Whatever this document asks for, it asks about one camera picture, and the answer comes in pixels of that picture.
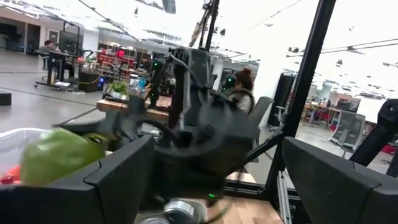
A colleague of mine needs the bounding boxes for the person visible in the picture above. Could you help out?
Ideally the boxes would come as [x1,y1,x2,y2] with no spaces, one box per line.
[228,67,256,116]
[39,39,62,54]

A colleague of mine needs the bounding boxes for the black standing desk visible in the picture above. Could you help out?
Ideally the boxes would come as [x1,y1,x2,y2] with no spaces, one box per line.
[34,49,85,91]

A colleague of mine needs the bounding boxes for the olive label tin can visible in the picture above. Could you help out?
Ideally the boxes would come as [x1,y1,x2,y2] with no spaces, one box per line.
[139,215,170,224]

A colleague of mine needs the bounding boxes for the clear plastic storage bin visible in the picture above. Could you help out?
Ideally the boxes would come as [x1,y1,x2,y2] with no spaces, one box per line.
[0,127,50,186]

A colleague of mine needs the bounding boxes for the black aluminium rig frame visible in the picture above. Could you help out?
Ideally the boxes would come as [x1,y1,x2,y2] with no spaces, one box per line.
[223,0,398,224]

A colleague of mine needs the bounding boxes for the green apple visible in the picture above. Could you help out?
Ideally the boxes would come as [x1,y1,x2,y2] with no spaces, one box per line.
[20,127,106,187]

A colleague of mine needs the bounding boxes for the bright red apple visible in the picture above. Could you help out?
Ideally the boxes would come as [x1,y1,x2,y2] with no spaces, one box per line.
[0,164,22,185]

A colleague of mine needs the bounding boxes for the grey mesh office chair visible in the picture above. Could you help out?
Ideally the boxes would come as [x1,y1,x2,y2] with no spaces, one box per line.
[328,110,367,158]

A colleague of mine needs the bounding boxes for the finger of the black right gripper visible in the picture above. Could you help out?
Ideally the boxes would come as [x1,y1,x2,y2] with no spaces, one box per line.
[52,118,147,147]

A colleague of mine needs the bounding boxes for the teal label tuna can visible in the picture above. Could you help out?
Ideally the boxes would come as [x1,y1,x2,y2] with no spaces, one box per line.
[164,199,208,224]

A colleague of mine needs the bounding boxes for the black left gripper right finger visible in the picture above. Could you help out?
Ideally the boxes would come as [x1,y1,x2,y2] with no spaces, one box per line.
[282,136,398,224]

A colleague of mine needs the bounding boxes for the green potted plant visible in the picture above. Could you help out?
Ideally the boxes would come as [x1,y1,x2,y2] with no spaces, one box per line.
[107,80,130,101]

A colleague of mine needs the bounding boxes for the red parts shelving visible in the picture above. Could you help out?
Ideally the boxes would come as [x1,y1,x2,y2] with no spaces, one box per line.
[96,49,137,82]

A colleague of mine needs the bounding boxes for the wooden workbench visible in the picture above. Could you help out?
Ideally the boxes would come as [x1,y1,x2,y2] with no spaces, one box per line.
[96,95,174,123]

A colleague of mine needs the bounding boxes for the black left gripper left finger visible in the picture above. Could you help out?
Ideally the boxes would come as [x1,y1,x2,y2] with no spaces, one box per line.
[0,134,156,224]

